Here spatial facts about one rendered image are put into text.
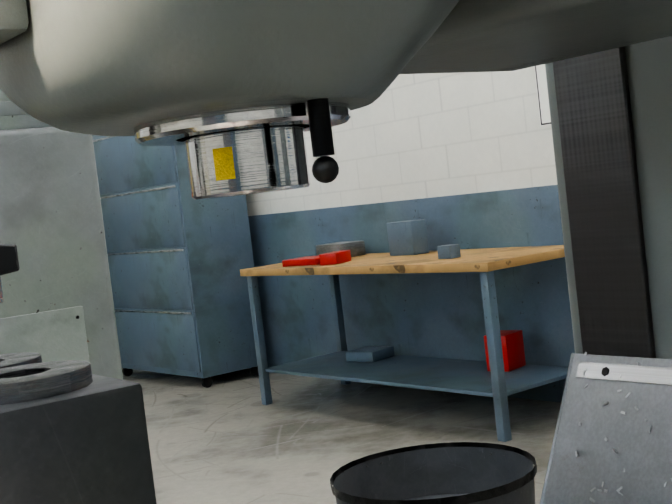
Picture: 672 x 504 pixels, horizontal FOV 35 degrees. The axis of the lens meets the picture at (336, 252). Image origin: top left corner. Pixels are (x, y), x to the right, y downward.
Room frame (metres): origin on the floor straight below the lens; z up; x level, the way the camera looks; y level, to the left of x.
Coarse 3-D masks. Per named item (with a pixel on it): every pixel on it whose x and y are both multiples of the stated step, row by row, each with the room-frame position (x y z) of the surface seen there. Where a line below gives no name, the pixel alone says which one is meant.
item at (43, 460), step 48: (0, 384) 0.67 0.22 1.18; (48, 384) 0.68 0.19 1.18; (96, 384) 0.71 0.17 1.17; (0, 432) 0.64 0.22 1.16; (48, 432) 0.66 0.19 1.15; (96, 432) 0.68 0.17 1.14; (144, 432) 0.70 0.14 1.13; (0, 480) 0.64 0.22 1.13; (48, 480) 0.66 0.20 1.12; (96, 480) 0.67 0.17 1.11; (144, 480) 0.69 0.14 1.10
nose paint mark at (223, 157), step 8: (216, 152) 0.40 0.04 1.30; (224, 152) 0.40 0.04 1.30; (216, 160) 0.40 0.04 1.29; (224, 160) 0.40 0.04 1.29; (232, 160) 0.40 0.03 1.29; (216, 168) 0.40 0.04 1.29; (224, 168) 0.40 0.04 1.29; (232, 168) 0.40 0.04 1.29; (216, 176) 0.40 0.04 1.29; (224, 176) 0.40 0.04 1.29; (232, 176) 0.40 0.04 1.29
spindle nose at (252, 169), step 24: (192, 144) 0.41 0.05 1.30; (216, 144) 0.40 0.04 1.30; (240, 144) 0.40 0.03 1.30; (264, 144) 0.40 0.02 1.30; (288, 144) 0.41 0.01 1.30; (192, 168) 0.41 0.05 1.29; (240, 168) 0.40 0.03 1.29; (264, 168) 0.40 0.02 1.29; (288, 168) 0.41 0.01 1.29; (192, 192) 0.41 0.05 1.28; (216, 192) 0.40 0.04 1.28; (240, 192) 0.40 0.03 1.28
